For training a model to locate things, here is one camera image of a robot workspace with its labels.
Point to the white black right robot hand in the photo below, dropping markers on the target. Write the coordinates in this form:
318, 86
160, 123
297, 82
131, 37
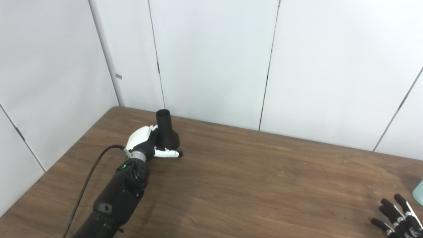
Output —
401, 223

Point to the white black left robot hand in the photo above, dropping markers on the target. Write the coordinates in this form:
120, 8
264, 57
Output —
140, 138

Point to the black funnel-shaped nozzle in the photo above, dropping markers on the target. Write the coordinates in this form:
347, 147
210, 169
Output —
167, 132

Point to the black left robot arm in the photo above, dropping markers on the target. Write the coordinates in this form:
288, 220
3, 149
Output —
122, 195

